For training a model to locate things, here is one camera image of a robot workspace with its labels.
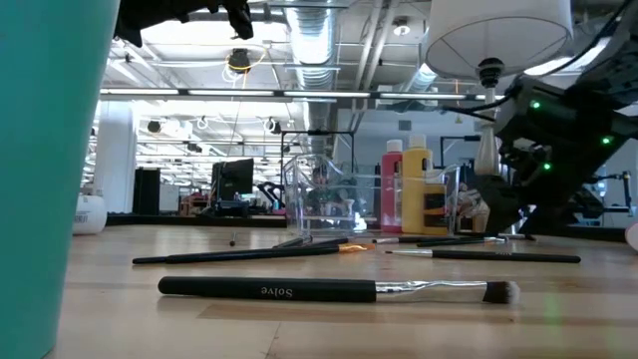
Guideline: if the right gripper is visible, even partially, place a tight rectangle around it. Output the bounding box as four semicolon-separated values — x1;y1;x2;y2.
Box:
477;171;580;235

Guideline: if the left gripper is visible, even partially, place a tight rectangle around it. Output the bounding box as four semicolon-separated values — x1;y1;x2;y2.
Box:
113;0;255;49

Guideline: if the short black brush silver ferrule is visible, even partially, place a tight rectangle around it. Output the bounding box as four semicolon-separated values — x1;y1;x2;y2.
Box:
497;230;538;242

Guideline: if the large yellow paint bottle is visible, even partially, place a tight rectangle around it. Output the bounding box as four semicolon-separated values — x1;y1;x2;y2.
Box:
401;133;434;236

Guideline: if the clear plastic bin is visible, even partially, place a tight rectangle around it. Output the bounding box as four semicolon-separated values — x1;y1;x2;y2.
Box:
282;153;461;237

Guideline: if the black brush orange ferrule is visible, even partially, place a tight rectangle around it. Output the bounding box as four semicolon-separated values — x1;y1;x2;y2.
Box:
132;241;376;266

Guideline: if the thick black Solve brush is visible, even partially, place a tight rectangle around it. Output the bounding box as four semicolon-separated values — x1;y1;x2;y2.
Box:
158;275;521;306

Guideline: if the white paint bottle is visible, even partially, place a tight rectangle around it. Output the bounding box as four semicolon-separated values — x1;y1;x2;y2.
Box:
72;192;109;237

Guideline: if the long black brush silver ferrule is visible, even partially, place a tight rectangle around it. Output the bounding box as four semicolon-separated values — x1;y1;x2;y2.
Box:
384;247;582;264

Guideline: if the long ceiling light bar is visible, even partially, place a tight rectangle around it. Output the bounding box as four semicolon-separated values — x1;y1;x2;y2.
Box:
99;87;507;105

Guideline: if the white pillar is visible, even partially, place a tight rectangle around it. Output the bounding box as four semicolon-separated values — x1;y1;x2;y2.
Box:
93;101;139;214

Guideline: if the table lamp white shade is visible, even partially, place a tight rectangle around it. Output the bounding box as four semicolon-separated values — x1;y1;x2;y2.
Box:
425;0;574;233

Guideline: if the black cabinet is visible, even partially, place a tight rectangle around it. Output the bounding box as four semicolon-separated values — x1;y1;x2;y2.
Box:
132;167;162;215

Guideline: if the black background monitor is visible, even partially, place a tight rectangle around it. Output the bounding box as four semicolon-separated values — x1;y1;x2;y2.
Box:
210;158;256;202

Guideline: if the green plastic cup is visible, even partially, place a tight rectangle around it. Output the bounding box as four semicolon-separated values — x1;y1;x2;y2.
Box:
0;0;121;359

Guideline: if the clear bundled lamp cord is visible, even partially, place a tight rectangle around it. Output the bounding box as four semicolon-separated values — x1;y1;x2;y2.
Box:
456;181;493;233

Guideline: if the silver ceiling duct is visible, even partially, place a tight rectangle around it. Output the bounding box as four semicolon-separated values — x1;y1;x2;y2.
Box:
286;0;346;166

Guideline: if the black frame stand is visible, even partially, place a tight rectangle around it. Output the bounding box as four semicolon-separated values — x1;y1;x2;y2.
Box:
280;129;357;169

